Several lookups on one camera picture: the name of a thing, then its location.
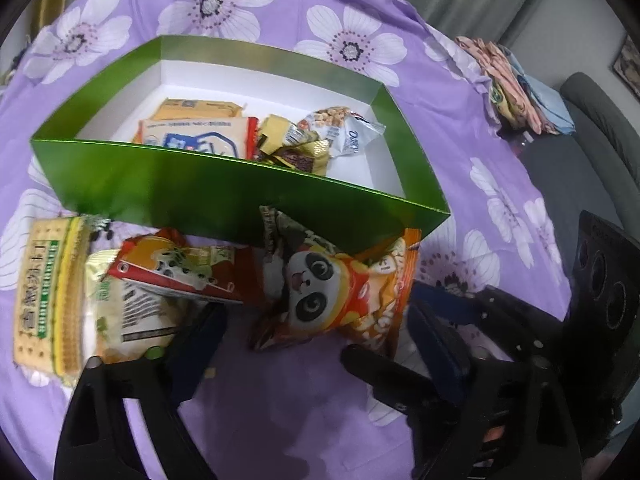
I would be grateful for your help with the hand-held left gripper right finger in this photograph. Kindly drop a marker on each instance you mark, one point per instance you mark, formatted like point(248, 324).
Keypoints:
point(442, 355)

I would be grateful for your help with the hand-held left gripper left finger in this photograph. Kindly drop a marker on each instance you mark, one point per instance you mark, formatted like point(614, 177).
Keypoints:
point(195, 350)

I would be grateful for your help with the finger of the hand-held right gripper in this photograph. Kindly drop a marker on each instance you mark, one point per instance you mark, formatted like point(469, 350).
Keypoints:
point(385, 375)
point(500, 310)

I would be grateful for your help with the pale green snack packet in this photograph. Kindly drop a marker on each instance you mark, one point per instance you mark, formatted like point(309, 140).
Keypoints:
point(130, 320)

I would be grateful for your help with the red orange snack packet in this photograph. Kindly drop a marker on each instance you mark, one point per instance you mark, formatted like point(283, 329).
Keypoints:
point(170, 265)

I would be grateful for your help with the orange panda snack bag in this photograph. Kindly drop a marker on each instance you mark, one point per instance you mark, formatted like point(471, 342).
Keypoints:
point(310, 290)

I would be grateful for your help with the yellow green biscuit pack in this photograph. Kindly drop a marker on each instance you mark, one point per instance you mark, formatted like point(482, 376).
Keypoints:
point(50, 295)

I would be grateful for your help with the green cardboard box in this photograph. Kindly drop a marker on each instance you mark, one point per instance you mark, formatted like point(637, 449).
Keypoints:
point(200, 190)

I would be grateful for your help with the white blue snack packet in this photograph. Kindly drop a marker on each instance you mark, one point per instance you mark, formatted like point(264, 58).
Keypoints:
point(195, 135)

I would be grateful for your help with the brown wafer packet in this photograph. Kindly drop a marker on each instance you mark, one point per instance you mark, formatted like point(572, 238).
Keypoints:
point(305, 162)

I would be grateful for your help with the gold candy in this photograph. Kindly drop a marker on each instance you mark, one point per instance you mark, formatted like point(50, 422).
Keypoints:
point(280, 132)

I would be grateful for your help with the white nut snack packet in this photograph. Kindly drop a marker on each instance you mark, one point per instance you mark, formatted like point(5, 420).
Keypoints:
point(345, 132)

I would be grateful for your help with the yellow cracker packet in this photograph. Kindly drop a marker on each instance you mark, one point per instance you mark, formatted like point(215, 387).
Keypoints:
point(200, 109)

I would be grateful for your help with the purple floral bedsheet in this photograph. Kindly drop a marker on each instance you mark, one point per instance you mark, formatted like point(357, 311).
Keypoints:
point(300, 425)

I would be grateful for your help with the grey sofa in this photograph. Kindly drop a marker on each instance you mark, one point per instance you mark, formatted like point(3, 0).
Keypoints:
point(565, 180)

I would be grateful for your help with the stack of folded cloths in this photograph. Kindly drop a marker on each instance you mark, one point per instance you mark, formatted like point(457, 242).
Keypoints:
point(515, 80)

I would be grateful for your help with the framed wall picture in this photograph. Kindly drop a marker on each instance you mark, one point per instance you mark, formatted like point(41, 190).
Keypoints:
point(629, 65)

